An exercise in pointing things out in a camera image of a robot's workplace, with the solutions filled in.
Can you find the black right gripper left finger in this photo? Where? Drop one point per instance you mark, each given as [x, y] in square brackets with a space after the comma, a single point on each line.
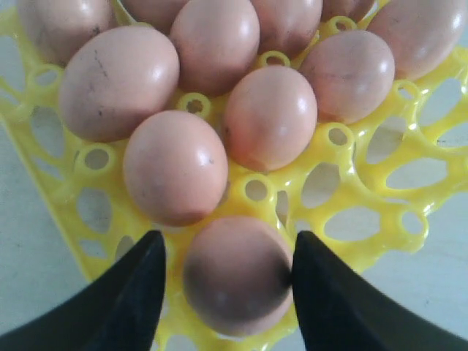
[118, 311]

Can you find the brown egg second row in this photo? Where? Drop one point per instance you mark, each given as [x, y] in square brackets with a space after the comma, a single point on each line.
[236, 275]

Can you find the brown egg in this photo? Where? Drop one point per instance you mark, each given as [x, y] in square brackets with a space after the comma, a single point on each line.
[269, 118]
[287, 26]
[351, 73]
[353, 9]
[420, 34]
[158, 13]
[117, 80]
[175, 168]
[59, 28]
[217, 42]

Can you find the brown egg back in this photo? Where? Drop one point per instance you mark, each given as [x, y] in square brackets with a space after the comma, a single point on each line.
[269, 118]
[351, 73]

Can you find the yellow plastic egg tray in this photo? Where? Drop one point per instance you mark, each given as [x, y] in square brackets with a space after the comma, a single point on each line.
[364, 188]

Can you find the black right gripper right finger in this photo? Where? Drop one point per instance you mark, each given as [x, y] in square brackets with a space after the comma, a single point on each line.
[339, 310]

